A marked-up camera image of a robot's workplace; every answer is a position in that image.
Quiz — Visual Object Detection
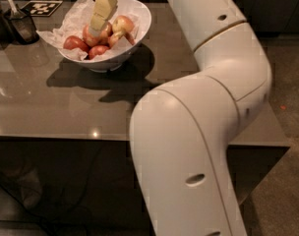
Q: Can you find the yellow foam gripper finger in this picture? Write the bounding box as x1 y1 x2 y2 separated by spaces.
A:
89 0 117 36

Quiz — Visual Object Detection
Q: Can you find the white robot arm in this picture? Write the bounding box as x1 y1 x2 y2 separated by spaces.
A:
130 0 271 236

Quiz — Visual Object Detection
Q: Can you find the white bowl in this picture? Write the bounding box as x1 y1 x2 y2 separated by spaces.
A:
58 0 151 73

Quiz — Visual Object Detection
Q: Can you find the yellow-red apple back right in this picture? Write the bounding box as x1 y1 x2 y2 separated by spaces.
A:
112 15 135 32

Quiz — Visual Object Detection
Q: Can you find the red-yellow apple right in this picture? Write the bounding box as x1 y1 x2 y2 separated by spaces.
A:
108 30 135 48

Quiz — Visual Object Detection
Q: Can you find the red apple front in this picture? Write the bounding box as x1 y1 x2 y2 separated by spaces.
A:
89 45 109 60

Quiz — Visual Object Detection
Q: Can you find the white crumpled paper liner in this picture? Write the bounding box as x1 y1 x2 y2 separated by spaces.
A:
35 0 140 63

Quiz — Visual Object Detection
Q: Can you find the black fiducial marker card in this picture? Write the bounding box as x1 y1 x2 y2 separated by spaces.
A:
22 0 62 17

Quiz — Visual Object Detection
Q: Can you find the dark cup with utensil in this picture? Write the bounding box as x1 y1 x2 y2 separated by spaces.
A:
5 10 39 45

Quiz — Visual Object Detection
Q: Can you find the black floor cable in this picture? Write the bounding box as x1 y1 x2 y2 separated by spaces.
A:
0 147 101 236

